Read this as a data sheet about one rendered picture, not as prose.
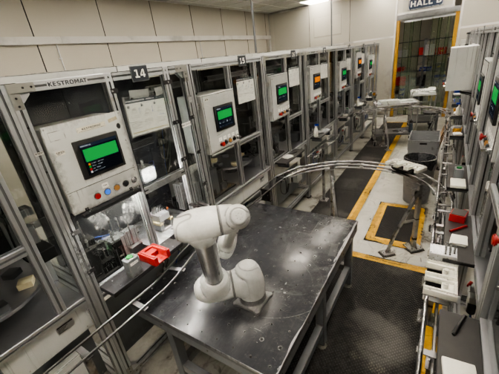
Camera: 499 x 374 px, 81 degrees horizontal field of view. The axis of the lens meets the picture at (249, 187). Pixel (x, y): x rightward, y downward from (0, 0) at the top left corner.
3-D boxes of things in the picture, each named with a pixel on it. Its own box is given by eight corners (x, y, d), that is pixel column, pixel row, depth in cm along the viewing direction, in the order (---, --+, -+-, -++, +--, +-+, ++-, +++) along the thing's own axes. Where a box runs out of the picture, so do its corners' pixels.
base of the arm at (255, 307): (276, 290, 181) (275, 283, 179) (258, 315, 165) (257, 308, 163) (252, 281, 191) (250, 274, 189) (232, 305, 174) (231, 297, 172)
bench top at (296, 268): (275, 386, 132) (274, 381, 131) (129, 306, 188) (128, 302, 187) (358, 224, 245) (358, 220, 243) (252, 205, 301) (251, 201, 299)
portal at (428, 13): (444, 116, 789) (461, 4, 685) (389, 116, 861) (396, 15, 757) (444, 116, 796) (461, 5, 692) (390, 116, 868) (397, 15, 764)
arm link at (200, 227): (236, 302, 170) (198, 311, 167) (232, 277, 180) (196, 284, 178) (223, 225, 113) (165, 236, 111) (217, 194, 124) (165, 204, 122)
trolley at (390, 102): (373, 147, 625) (375, 101, 587) (369, 139, 675) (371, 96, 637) (418, 145, 602) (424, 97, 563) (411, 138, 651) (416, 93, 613)
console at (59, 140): (77, 217, 150) (41, 128, 131) (50, 208, 165) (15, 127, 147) (142, 185, 181) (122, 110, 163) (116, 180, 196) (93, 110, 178)
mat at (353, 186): (347, 234, 343) (347, 233, 343) (300, 225, 374) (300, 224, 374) (408, 122, 782) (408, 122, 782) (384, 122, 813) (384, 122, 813)
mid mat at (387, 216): (419, 251, 301) (419, 250, 300) (363, 240, 330) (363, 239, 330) (426, 208, 376) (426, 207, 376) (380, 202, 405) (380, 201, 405)
